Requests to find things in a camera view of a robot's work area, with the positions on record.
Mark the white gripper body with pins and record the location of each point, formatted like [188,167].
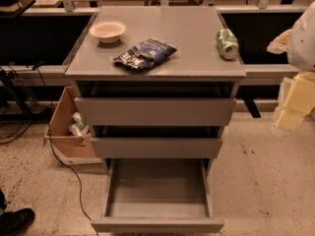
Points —
[303,44]

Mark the grey bottom drawer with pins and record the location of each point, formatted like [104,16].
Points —
[157,196]

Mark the cardboard box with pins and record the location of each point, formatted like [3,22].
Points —
[58,130]

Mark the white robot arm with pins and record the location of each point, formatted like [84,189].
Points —
[301,45]

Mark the blue chip bag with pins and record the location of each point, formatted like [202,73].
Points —
[145,55]

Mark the grey top drawer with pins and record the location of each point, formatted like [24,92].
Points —
[149,103]

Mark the green can in box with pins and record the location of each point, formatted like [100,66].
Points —
[78,128]

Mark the white bowl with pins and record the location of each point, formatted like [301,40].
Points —
[107,31]

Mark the green soda can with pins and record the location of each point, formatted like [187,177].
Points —
[227,44]

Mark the grey drawer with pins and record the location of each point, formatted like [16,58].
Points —
[157,196]
[149,103]
[157,142]

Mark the black shoe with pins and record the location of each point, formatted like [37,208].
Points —
[14,222]

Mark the grey middle drawer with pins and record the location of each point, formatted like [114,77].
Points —
[157,142]

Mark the grey drawer cabinet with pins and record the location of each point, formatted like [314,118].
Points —
[191,30]

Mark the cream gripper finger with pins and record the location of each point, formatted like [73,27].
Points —
[280,44]

